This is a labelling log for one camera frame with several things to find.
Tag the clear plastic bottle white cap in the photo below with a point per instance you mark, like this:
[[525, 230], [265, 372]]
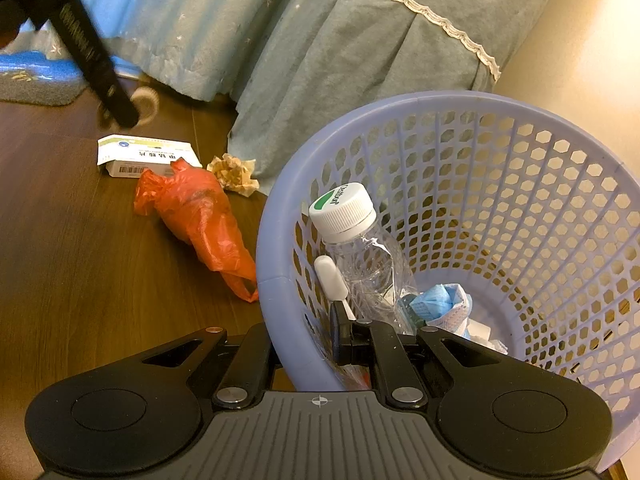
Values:
[[342, 210]]

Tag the blue face mask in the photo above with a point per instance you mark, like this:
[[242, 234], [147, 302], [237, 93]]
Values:
[[440, 305]]

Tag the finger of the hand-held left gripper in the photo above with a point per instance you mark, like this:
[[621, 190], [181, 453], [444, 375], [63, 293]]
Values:
[[117, 100]]

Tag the white toothbrush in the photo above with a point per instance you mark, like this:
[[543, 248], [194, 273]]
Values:
[[330, 277]]

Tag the grey-green bed skirt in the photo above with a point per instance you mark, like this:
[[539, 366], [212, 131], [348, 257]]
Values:
[[350, 60]]

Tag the white medicine box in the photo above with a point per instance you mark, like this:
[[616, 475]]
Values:
[[145, 152]]

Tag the white crumpled tissue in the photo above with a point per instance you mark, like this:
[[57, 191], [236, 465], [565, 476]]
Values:
[[482, 332]]

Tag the beige round object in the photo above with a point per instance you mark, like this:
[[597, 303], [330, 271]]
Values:
[[147, 100]]

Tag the blue floor mat grey edge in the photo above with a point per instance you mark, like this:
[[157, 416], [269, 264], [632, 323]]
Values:
[[35, 85]]

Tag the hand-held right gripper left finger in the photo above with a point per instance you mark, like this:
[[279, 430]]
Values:
[[252, 355]]

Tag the red plastic bag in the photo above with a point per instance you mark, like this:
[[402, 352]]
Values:
[[200, 215]]

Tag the purple plastic mesh basket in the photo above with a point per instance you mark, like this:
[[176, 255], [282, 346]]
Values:
[[285, 320]]

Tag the beige paper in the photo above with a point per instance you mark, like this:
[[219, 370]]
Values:
[[232, 172]]

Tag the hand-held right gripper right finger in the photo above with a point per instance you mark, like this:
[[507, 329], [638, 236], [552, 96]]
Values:
[[342, 335]]

